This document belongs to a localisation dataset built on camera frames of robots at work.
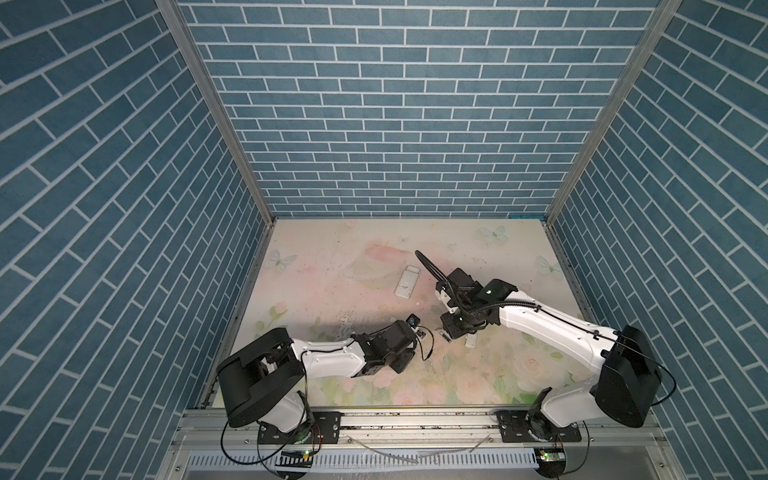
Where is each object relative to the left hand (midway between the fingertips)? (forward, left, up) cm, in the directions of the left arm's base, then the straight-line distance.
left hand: (406, 352), depth 87 cm
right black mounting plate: (-20, -26, +1) cm, 33 cm away
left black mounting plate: (-19, +23, +1) cm, 30 cm away
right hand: (+4, -10, +10) cm, 15 cm away
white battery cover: (+3, -20, +1) cm, 20 cm away
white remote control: (+24, -1, +1) cm, 24 cm away
